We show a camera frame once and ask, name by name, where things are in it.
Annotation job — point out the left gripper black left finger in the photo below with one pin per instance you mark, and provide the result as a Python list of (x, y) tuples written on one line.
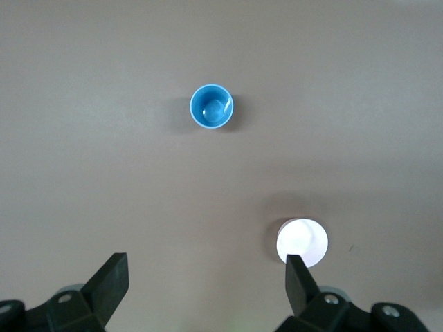
[(104, 287)]

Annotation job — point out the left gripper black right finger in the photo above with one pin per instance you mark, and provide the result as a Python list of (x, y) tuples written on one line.
[(297, 287)]

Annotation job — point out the small blue cup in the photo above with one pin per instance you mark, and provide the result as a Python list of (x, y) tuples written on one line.
[(212, 107)]

